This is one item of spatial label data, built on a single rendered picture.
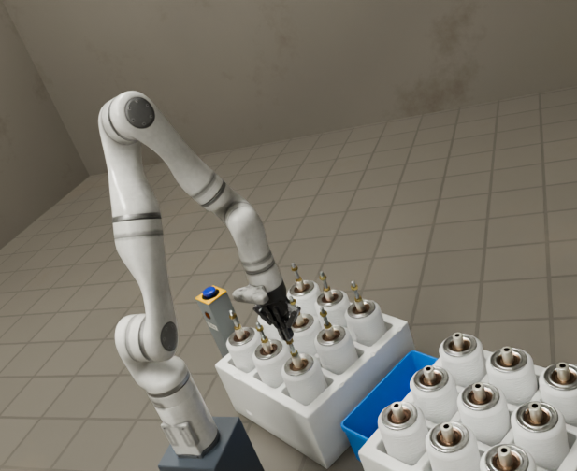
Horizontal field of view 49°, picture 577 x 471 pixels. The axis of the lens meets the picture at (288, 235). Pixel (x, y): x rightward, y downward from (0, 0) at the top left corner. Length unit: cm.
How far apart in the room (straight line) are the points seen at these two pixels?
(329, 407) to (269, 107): 251
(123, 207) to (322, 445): 77
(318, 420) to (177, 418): 39
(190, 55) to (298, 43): 68
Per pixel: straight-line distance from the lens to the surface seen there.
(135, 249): 120
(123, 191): 122
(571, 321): 192
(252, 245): 133
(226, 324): 187
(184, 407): 131
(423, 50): 349
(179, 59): 394
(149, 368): 128
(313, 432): 157
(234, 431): 141
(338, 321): 174
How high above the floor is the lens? 121
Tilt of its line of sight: 27 degrees down
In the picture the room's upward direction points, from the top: 20 degrees counter-clockwise
